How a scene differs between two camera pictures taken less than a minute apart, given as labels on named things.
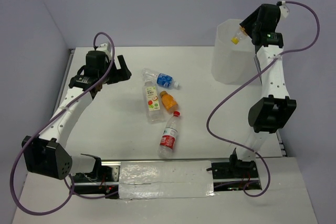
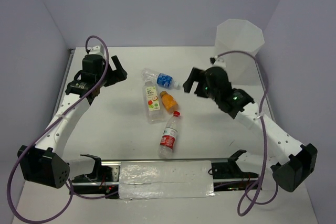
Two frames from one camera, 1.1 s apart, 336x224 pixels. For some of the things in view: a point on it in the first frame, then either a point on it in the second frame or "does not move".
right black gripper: [247, 22] to [196, 75]
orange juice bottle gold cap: [168, 102] does not move
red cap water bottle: [167, 142] does not move
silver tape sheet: [167, 179] does not move
